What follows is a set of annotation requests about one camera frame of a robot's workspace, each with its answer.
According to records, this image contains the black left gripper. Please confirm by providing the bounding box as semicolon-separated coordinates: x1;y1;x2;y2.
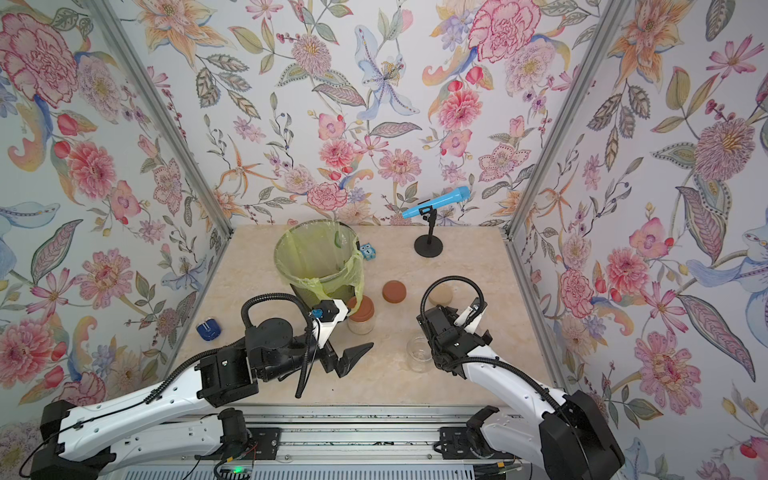
263;333;376;381

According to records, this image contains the clear plastic rice jar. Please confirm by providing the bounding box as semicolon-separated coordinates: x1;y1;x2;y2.
406;335;434;373

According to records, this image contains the beige jar lid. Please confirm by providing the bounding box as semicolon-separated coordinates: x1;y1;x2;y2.
427;283;454;306

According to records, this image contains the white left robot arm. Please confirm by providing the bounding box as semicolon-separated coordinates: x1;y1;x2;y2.
19;293;373;479

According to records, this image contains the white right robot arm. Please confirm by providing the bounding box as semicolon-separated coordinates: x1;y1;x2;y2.
417;275;625;479

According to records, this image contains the small blue figurine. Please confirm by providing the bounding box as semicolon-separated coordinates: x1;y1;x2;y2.
359;243;377;261

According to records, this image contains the green plastic bin liner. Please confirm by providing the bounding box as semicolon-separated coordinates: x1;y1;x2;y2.
274;219;366;316

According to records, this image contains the small blue box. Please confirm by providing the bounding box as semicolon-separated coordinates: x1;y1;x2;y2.
195;318;222;342

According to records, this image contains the blue toy microphone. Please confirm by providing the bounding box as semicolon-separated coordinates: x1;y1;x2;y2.
401;186;471;219

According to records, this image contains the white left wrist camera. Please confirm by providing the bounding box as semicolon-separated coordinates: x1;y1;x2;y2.
310;299;349;349

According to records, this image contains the aluminium corner post right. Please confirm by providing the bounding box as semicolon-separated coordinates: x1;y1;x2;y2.
506;0;631;238

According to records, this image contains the aluminium corner post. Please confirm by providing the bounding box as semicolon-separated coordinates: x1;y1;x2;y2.
83;0;234;238
506;0;631;238

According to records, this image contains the aluminium corner post left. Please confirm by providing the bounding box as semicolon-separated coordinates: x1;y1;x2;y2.
83;0;234;238

